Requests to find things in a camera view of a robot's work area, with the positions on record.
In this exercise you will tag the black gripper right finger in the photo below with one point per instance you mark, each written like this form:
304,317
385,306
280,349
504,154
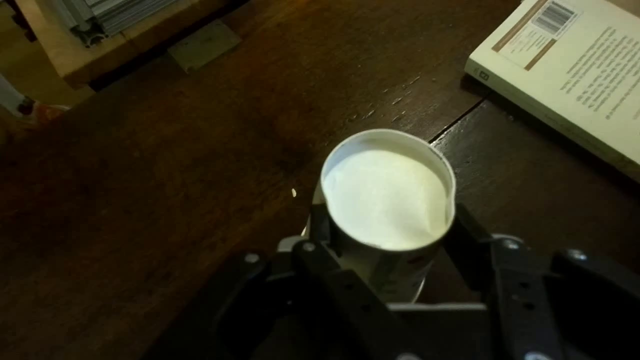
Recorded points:
517,293

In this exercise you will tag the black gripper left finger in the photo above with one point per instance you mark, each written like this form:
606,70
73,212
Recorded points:
346,293

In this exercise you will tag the light wooden robot table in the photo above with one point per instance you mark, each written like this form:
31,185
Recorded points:
73,56

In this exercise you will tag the dark wooden secretary desk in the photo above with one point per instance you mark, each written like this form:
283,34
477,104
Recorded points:
167,200

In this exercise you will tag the aluminium extrusion frame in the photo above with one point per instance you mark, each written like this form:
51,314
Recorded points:
112,16

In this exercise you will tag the small beige sticky note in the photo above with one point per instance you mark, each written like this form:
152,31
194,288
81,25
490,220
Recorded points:
202,45

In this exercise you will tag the white paperback book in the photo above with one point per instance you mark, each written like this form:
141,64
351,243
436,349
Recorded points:
581,73

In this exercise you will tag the white dotted paper cup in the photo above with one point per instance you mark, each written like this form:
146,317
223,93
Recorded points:
387,200

